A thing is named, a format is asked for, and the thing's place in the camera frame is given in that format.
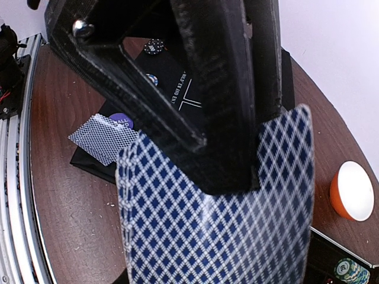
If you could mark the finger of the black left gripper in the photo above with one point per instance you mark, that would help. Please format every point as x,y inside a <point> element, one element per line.
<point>234,52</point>

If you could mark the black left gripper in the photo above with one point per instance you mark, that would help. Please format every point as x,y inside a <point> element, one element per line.
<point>116,76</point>

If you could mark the poker chip stack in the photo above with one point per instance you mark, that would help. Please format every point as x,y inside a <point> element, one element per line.
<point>153,78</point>

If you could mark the purple small blind button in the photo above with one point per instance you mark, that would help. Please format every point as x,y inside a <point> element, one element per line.
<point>123,119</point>

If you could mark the dealt card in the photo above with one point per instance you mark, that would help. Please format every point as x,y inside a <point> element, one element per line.
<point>103,138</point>

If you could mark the grey playing card deck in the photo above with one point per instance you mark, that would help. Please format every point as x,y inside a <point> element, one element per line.
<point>175,233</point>

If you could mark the poker chip row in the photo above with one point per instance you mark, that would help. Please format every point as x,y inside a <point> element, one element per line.
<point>349,271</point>

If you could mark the black poker table mat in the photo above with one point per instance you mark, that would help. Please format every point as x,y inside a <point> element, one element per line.
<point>178,86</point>

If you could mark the white orange bowl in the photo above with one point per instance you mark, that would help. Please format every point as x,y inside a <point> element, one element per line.
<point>351,193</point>

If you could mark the aluminium poker chip case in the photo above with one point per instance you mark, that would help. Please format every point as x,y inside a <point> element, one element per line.
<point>323,256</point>

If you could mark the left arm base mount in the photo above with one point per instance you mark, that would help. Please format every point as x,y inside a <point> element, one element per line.
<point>14,71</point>

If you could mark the aluminium front rail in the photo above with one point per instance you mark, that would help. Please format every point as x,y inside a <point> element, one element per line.
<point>24,257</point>

